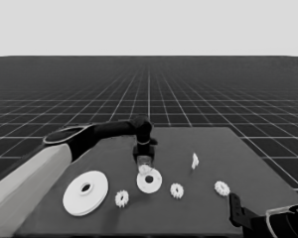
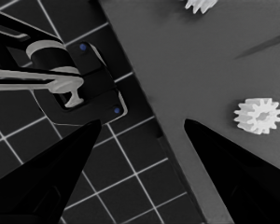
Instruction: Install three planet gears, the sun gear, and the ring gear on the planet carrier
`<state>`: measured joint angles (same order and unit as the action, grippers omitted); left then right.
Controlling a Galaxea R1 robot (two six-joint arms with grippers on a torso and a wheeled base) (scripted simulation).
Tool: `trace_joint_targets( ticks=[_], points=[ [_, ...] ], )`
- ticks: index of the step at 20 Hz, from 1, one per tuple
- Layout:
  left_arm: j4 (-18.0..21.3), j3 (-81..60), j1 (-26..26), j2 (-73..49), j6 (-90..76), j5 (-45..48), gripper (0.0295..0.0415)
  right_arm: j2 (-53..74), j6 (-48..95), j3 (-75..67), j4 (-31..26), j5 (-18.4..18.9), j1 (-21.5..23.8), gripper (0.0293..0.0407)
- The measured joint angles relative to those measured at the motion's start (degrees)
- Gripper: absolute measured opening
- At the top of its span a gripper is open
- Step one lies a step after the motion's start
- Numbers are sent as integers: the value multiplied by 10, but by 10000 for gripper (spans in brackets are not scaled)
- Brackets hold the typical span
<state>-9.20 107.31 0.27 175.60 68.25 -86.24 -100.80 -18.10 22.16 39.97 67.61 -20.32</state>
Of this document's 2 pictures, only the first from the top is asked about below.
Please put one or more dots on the white toothed gear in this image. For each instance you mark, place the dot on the white toothed gear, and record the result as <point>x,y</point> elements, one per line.
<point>180,192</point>
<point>142,171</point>
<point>226,190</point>
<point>125,199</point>

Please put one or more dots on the large thick white disc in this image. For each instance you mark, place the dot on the large thick white disc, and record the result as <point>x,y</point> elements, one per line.
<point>96,195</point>

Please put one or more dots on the white round pinned carrier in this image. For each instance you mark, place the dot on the white round pinned carrier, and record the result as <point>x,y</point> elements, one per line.
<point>154,188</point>

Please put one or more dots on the small white T-shaped piece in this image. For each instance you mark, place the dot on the small white T-shaped piece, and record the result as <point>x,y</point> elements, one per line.
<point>195,161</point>

